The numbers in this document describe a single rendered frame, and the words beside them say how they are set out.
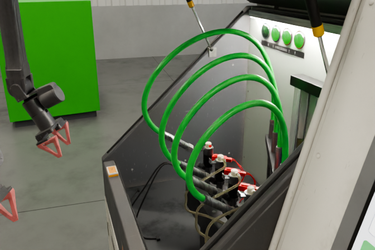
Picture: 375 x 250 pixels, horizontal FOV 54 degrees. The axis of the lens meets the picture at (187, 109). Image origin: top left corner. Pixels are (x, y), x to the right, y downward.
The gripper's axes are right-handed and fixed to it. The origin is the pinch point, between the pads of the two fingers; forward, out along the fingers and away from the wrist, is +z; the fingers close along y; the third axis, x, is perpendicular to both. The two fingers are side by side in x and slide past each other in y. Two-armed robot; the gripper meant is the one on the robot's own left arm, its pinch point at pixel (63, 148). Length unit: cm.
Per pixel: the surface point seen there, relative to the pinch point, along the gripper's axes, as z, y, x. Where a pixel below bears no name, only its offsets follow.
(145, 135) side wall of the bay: 9.9, 4.7, -25.7
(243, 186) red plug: 17, -37, -53
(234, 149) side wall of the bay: 35, 16, -50
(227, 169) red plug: 16, -30, -51
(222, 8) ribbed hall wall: 60, 660, -98
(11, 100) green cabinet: -4, 251, 155
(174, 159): 2, -42, -43
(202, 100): -7, -40, -54
